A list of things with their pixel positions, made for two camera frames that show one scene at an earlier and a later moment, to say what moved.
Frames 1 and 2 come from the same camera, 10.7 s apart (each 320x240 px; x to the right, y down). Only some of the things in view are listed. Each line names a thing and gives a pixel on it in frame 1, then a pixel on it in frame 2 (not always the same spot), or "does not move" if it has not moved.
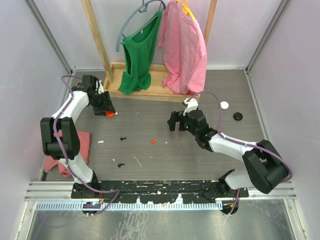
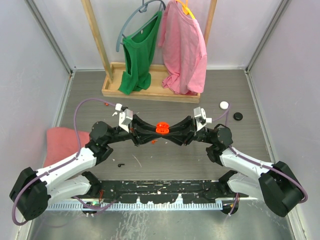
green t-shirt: x=139 y=50 does not move
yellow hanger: x=185 y=9 does not move
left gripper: x=107 y=106 to x=134 y=133
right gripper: x=174 y=118 to x=188 y=123
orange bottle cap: x=109 y=114 to x=162 y=127
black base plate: x=156 y=191 does not move
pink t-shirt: x=184 y=51 does not move
